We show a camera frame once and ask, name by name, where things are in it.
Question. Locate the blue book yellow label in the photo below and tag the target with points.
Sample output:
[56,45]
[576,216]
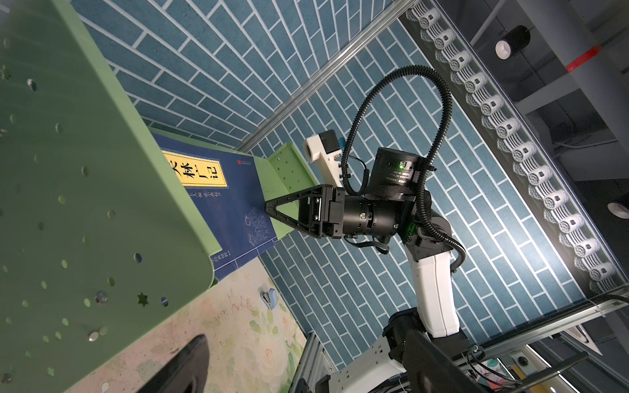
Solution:
[226,189]

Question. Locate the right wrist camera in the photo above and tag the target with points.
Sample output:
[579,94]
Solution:
[324,151]

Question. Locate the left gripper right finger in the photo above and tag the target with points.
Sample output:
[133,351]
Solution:
[429,370]

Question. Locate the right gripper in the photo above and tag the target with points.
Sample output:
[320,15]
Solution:
[321,211]

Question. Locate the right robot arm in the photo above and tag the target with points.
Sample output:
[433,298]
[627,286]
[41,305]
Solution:
[392,202]

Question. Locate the green two-tier shelf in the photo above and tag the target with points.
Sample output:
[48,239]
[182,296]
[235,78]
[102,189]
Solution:
[100,242]

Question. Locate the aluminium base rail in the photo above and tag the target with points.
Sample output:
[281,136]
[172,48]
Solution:
[314,364]

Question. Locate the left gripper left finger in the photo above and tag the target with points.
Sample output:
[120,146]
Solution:
[186,372]

